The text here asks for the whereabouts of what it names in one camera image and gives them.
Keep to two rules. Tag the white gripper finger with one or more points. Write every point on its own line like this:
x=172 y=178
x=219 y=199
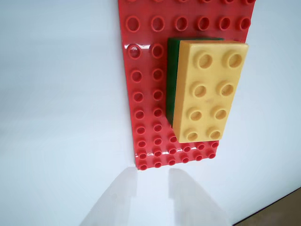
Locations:
x=117 y=202
x=192 y=204

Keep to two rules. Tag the yellow lego brick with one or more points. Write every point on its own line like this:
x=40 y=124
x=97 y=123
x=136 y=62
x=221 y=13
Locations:
x=207 y=94

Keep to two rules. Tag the red lego baseplate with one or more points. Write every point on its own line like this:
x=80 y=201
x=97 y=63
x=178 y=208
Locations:
x=145 y=94

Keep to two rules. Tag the green lego brick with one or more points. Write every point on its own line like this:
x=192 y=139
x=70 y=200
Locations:
x=172 y=82

